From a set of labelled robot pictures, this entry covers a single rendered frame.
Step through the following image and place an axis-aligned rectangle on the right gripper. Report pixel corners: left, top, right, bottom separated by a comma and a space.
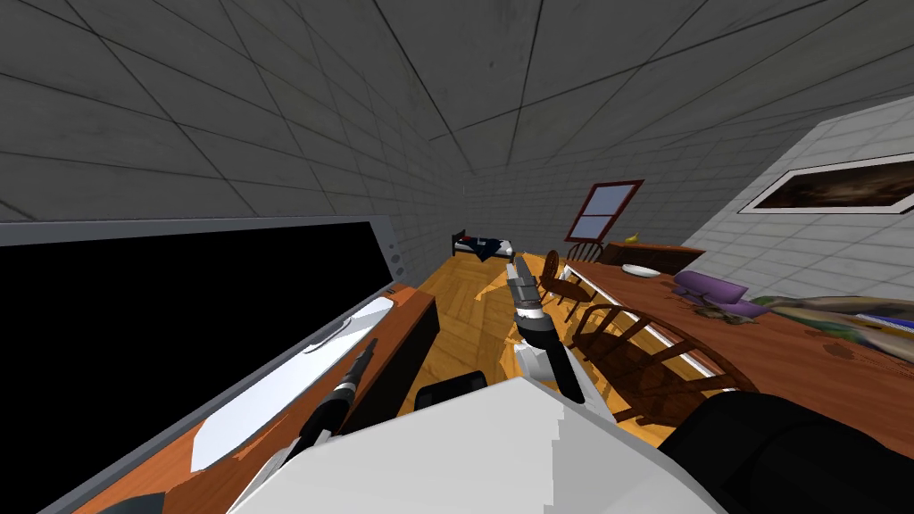
505, 257, 540, 308

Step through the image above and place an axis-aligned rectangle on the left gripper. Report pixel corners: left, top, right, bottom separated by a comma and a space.
347, 337, 380, 390

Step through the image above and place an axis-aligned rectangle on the brown wooden spindle chair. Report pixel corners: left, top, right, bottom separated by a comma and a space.
536, 249, 598, 310
567, 303, 760, 429
565, 240, 605, 265

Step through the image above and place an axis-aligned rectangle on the dark bed with white sheet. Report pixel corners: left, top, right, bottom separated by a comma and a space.
451, 228, 516, 263

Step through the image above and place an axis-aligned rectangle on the brown wooden television stand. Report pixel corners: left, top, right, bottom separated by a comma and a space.
71, 281, 442, 514

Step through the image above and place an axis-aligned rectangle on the red framed window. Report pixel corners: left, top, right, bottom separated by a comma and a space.
563, 178, 646, 245

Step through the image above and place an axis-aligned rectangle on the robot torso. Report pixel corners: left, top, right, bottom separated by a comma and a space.
228, 370, 731, 514

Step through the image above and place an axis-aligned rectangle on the brown wooden sideboard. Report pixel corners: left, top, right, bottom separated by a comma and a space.
602, 231, 708, 277

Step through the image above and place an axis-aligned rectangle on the long brown wooden table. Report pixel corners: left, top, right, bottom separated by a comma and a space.
562, 260, 914, 460

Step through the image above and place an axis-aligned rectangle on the olive beige long shape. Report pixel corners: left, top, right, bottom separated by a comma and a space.
749, 293, 914, 358

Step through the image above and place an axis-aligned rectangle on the white framed dark picture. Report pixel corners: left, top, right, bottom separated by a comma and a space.
738, 153, 914, 216

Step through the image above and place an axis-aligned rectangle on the black television with grey frame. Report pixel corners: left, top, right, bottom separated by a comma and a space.
0, 217, 410, 514

